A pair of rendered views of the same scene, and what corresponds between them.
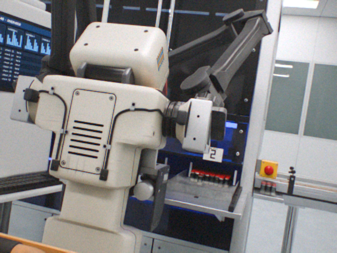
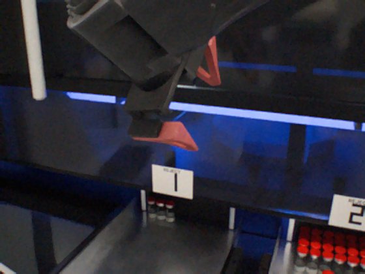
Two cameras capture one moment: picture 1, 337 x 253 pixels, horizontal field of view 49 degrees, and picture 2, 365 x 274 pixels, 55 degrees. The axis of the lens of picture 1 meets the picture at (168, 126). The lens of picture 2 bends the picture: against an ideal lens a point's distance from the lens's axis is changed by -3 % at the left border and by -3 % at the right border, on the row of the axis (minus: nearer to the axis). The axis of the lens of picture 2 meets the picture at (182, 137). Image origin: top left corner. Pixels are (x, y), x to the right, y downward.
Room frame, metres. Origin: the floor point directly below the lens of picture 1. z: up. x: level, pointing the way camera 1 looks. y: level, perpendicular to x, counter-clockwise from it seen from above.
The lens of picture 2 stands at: (1.11, 0.03, 1.35)
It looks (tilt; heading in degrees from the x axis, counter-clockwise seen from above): 21 degrees down; 6
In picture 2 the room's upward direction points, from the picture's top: straight up
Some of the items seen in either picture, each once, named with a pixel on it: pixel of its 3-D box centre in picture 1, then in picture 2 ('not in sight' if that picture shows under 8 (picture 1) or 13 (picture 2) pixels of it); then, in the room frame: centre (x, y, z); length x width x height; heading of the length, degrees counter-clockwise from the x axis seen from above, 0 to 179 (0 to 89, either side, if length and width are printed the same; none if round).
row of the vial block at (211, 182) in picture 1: (209, 178); (344, 267); (1.65, -0.22, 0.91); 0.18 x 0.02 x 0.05; 75
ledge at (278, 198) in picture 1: (268, 195); not in sight; (1.65, -0.49, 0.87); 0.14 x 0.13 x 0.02; 165
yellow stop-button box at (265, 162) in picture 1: (269, 168); not in sight; (1.61, -0.47, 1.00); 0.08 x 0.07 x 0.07; 165
